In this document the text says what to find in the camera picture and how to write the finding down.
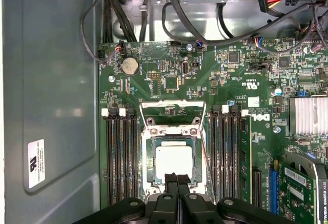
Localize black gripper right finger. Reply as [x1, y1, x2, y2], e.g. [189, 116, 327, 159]
[177, 173, 295, 224]

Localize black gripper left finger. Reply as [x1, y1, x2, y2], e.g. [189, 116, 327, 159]
[76, 172, 180, 224]

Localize thin wire locking lever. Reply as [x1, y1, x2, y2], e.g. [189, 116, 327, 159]
[201, 131, 215, 197]

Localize silver Intel CPU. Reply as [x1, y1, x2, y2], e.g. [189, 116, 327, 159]
[152, 136, 196, 186]

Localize CPU socket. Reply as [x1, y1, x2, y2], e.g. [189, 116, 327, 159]
[142, 125, 208, 197]

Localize black RAM slot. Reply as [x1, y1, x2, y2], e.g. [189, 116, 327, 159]
[210, 105, 220, 206]
[229, 105, 241, 206]
[219, 105, 230, 206]
[101, 108, 115, 206]
[110, 108, 124, 206]
[119, 108, 132, 206]
[128, 108, 140, 201]

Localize black expansion slot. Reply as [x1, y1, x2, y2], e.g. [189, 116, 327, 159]
[252, 167, 262, 207]

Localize blue expansion slot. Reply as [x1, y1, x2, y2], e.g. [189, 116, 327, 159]
[268, 160, 279, 214]

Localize green RAM stick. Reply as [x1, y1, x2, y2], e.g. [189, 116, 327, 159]
[240, 110, 254, 208]

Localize black Nvidia graphics card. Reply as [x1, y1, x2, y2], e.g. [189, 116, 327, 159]
[278, 152, 328, 224]

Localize green Dell motherboard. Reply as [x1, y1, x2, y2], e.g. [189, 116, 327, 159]
[98, 38, 328, 224]

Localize white printed case sticker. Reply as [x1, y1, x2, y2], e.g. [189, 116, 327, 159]
[27, 138, 45, 189]

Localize silver finned chipset heatsink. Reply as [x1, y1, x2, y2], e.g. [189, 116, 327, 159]
[289, 97, 328, 136]

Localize round silver coin battery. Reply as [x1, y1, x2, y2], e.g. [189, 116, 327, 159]
[121, 56, 139, 75]

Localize thick black cable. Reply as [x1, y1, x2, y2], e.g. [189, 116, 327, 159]
[161, 0, 328, 47]

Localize black cable bundle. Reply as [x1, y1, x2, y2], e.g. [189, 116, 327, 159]
[104, 0, 139, 43]

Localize thin black wire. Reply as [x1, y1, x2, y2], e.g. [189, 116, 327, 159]
[79, 0, 124, 63]

